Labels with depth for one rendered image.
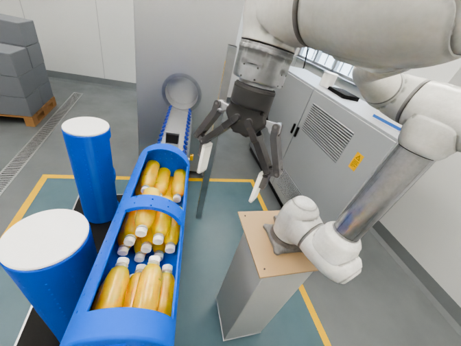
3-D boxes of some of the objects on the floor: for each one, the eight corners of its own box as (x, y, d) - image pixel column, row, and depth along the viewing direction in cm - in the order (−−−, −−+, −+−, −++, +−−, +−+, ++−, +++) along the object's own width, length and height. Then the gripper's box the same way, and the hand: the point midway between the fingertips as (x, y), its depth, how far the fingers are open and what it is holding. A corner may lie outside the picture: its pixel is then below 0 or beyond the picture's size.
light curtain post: (201, 214, 244) (237, 46, 145) (201, 218, 239) (237, 47, 140) (195, 214, 243) (228, 43, 143) (195, 218, 238) (228, 44, 139)
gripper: (187, 62, 38) (171, 165, 49) (323, 110, 30) (270, 222, 40) (210, 66, 45) (193, 156, 55) (329, 106, 36) (282, 204, 46)
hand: (227, 180), depth 47 cm, fingers open, 13 cm apart
